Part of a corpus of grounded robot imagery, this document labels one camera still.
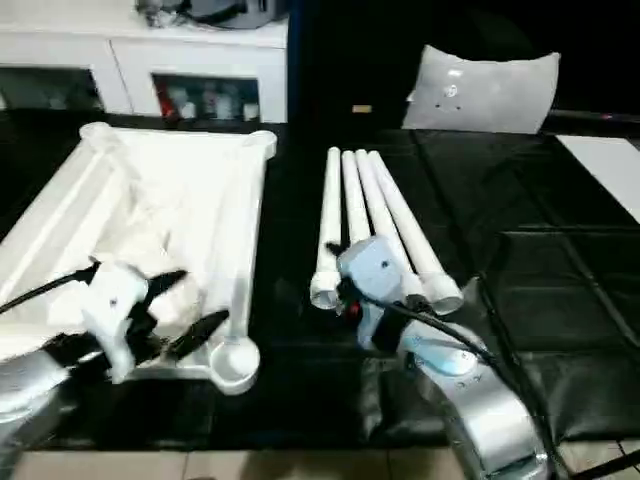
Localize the red figurine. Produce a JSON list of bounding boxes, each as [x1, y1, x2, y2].
[[153, 82, 174, 119]]

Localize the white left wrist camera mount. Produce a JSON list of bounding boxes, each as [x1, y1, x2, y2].
[[81, 263, 151, 385]]

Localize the white plastic table top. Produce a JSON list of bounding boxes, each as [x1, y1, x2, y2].
[[0, 121, 279, 396]]

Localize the black rod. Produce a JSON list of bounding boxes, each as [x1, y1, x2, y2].
[[547, 108, 640, 124]]

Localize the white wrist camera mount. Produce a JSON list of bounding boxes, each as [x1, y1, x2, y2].
[[335, 237, 407, 351], [81, 263, 151, 385]]

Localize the black furniture with gold label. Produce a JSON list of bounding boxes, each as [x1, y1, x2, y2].
[[288, 0, 561, 132]]

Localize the white plastic table leg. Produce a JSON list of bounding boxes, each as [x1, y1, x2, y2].
[[341, 151, 374, 241], [369, 152, 464, 316], [354, 148, 426, 301], [309, 146, 346, 310]]

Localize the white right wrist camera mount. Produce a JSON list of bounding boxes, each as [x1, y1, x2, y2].
[[335, 237, 407, 351]]

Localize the grey padded backrest cushion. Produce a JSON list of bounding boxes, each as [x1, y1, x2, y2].
[[402, 44, 561, 134]]

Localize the white flat board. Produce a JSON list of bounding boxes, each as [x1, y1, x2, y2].
[[555, 133, 640, 224]]

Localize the white glass-door cabinet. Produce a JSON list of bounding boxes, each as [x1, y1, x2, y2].
[[0, 0, 290, 124]]

